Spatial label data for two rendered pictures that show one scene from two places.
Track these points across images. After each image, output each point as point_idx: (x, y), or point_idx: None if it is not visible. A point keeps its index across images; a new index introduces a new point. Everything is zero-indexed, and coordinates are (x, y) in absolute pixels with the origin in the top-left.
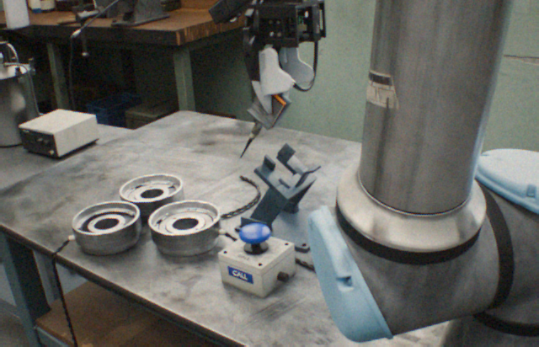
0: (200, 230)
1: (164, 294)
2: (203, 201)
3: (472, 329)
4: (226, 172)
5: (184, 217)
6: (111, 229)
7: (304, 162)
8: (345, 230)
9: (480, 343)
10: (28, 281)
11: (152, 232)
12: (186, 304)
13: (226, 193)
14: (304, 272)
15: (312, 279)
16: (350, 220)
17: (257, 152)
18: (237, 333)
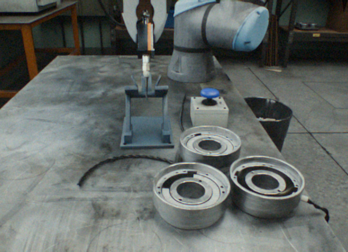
0: (216, 126)
1: (261, 139)
2: (181, 140)
3: (210, 55)
4: (67, 204)
5: (203, 149)
6: (266, 172)
7: (21, 164)
8: (263, 6)
9: (212, 56)
10: None
11: (240, 149)
12: (255, 130)
13: (118, 179)
14: (187, 113)
15: (189, 110)
16: (264, 1)
17: None
18: (248, 112)
